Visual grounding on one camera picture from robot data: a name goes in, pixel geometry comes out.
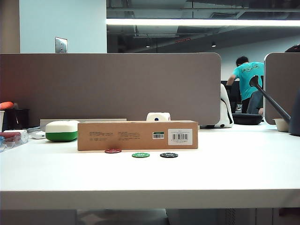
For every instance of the brown cardboard box barcode label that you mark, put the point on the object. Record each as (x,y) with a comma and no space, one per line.
(138,136)

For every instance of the green poker chip 20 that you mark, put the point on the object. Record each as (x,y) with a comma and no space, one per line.
(140,155)

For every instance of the black poker chip 100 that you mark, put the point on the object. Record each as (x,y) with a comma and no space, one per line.
(169,155)

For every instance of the white poker chip stack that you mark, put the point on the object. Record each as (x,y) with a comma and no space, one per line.
(24,135)

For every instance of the clear plastic chip tray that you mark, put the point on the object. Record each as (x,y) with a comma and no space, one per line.
(13,144)

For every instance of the red poker chip stack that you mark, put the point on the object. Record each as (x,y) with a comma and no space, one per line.
(9,136)

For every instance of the blue poker chip stack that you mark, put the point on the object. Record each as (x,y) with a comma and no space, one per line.
(2,141)

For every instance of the wide brown desk partition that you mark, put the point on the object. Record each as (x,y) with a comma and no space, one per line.
(105,89)

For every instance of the white and black plush toy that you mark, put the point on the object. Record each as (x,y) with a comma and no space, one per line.
(225,117)

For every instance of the white and green case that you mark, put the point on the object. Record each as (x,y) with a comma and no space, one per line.
(61,131)

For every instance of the black round cushion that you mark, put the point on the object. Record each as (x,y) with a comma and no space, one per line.
(246,119)

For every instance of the long ceiling light strip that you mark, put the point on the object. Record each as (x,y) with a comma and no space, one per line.
(199,22)

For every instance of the person in teal shirt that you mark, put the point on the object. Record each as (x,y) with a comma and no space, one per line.
(248,77)

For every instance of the small white earbud case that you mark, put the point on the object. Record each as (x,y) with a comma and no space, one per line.
(39,134)

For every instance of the white bowl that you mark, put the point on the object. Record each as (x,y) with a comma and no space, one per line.
(281,125)

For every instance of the black container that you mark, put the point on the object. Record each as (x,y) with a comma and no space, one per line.
(17,118)

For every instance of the narrow brown desk partition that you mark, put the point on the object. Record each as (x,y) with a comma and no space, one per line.
(281,89)

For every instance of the orange cloth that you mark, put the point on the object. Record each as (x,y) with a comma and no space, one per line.
(6,105)

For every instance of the grey watering can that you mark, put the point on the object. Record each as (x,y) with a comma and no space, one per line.
(295,117)

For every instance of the person with dark hair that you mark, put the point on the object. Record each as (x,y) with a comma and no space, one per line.
(294,48)

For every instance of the partition base bracket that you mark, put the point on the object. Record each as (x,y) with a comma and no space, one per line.
(93,120)

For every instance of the metal wall switch plate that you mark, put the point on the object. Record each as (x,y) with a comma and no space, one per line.
(61,45)

